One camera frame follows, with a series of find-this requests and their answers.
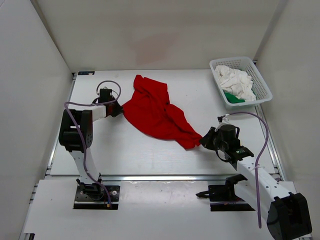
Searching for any blue label sticker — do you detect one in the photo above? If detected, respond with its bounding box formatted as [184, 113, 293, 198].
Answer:
[77, 71, 95, 76]

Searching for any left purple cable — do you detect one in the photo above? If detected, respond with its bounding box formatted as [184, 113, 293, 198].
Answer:
[63, 79, 123, 208]

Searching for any green t shirt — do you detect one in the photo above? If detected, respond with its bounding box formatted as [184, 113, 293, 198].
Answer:
[224, 92, 246, 104]

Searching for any white t shirt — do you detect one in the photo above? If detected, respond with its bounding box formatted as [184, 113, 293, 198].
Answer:
[214, 65, 257, 102]

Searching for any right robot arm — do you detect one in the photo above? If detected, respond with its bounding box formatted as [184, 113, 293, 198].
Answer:
[196, 124, 312, 240]

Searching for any red t shirt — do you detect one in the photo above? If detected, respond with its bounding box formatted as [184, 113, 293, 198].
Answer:
[123, 75, 202, 150]

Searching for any white plastic basket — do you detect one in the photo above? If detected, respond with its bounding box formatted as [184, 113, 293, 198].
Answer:
[209, 56, 273, 110]

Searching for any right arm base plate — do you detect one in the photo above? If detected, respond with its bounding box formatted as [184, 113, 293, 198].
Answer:
[195, 181, 254, 212]

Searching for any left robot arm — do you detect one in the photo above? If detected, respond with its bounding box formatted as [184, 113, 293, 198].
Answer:
[58, 87, 123, 200]

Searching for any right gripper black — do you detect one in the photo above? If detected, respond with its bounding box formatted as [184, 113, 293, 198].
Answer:
[199, 127, 228, 152]

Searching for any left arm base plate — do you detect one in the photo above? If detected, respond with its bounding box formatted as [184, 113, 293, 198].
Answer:
[73, 179, 121, 210]

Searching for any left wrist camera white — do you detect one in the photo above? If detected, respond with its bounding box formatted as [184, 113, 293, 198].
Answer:
[96, 86, 113, 95]

